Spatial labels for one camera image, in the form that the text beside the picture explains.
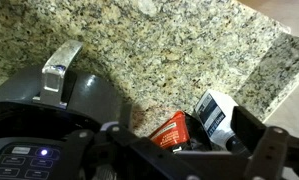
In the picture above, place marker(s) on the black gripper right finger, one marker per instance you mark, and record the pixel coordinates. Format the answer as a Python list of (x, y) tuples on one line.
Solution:
[(272, 150)]

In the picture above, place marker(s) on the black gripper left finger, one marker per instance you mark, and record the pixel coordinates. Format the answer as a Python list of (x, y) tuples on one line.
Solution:
[(145, 160)]

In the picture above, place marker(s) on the red snack packet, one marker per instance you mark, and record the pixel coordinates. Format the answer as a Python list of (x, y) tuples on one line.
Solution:
[(170, 131)]

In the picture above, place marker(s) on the black printed bag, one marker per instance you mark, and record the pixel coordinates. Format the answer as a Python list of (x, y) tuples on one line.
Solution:
[(197, 133)]

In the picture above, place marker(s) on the small white labelled bottle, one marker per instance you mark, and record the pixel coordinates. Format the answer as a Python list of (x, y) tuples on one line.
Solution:
[(215, 113)]

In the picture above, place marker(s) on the dark grey air fryer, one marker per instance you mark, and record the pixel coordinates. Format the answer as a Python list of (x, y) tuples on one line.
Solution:
[(95, 93)]

